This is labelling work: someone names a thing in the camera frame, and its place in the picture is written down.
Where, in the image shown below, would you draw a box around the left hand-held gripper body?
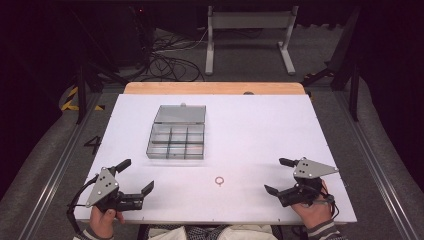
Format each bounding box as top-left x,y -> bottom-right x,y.
85,166 -> 145,214

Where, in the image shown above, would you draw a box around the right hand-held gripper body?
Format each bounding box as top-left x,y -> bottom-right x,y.
276,157 -> 340,208

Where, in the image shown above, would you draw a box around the person's left hand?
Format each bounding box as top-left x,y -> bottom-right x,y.
88,205 -> 126,240

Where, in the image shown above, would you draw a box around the person's right hand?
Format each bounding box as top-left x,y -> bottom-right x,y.
291,179 -> 335,230

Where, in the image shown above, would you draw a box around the white table board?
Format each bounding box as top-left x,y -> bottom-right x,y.
73,93 -> 358,226

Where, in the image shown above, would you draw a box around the clear plastic compartment box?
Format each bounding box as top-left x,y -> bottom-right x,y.
145,103 -> 207,161

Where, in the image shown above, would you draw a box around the person's lap clothing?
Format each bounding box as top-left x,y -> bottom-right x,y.
145,224 -> 278,240

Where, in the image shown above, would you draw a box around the yellow black hazard tape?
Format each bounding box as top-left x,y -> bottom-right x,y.
60,85 -> 106,112

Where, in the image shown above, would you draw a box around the black tripod stand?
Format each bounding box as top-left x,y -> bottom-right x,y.
69,9 -> 129,125

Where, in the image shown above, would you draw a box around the black angled stand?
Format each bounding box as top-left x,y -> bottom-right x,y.
300,5 -> 364,123

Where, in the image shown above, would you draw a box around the dark equipment box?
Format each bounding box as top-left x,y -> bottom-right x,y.
108,5 -> 156,68

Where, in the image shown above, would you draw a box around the white metal stand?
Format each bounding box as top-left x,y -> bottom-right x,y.
204,5 -> 299,76

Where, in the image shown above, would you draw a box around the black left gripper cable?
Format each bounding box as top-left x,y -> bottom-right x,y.
66,175 -> 100,235

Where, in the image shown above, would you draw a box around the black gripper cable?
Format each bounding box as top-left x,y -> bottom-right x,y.
66,175 -> 100,235
313,191 -> 340,222

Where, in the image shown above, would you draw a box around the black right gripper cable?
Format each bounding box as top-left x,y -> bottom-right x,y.
313,191 -> 340,222

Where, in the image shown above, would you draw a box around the aluminium floor rail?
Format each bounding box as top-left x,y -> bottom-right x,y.
334,89 -> 422,240
18,92 -> 103,240

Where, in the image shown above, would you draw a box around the black floor cables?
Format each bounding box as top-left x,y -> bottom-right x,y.
138,28 -> 206,83

